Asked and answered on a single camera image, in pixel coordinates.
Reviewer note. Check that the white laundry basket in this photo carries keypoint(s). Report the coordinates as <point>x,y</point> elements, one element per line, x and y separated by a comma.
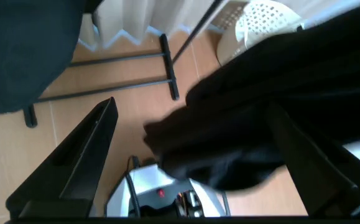
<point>266,15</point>

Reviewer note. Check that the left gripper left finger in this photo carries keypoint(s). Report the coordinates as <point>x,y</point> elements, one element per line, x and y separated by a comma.
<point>43,189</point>

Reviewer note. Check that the beige curtain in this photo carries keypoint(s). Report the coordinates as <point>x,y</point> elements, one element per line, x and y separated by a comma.
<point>136,15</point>

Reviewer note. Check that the black shorts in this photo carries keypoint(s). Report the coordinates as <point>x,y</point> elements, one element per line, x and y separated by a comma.
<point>21,46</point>

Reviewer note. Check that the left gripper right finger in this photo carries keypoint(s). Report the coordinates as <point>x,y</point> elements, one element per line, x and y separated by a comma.
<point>316,180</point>

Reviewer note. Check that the black garment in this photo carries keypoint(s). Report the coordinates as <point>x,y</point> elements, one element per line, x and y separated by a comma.
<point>260,93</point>

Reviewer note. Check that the black clothes rack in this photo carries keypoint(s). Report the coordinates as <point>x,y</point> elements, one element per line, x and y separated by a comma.
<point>168,62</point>

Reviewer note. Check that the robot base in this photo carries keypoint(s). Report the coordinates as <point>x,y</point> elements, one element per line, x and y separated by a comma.
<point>148,180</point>

